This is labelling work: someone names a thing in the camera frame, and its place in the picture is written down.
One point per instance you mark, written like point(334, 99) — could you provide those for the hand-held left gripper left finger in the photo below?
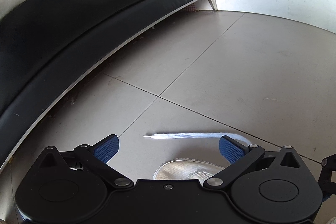
point(106, 149)

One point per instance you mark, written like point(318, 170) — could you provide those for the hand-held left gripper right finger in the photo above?
point(232, 151)

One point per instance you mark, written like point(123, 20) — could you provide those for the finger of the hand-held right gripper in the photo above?
point(329, 174)

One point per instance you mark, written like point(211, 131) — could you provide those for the white shoelace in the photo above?
point(183, 135)

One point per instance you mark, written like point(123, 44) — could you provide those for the white canvas shoe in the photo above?
point(183, 169)

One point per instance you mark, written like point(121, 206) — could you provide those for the black leather sofa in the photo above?
point(78, 16)

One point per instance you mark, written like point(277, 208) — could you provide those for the reddish dotted mat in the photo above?
point(189, 8)

